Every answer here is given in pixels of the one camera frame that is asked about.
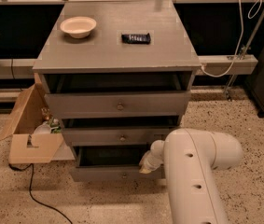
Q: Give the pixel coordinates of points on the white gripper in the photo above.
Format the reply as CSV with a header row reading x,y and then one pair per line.
x,y
150,162

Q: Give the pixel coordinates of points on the grey bottom drawer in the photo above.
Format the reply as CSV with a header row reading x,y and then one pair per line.
x,y
104,163

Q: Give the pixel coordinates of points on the grey middle drawer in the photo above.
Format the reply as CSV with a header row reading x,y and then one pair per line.
x,y
75,137

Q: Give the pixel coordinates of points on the open cardboard box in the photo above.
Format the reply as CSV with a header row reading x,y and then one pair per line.
x,y
32,138

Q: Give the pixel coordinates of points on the grey drawer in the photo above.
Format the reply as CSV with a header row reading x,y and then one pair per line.
x,y
75,137
117,104
104,163

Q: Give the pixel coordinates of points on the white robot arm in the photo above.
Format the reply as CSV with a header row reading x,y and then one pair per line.
x,y
189,158

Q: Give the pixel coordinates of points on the grey top drawer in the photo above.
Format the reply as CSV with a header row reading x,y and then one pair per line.
x,y
117,104

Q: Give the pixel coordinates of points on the grey drawer cabinet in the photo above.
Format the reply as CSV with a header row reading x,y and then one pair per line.
x,y
102,63

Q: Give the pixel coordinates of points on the dark snack bar wrapper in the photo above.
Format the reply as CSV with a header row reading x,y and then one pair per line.
x,y
136,38

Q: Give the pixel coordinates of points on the metal stand pole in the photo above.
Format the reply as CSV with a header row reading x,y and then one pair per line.
x,y
246,47

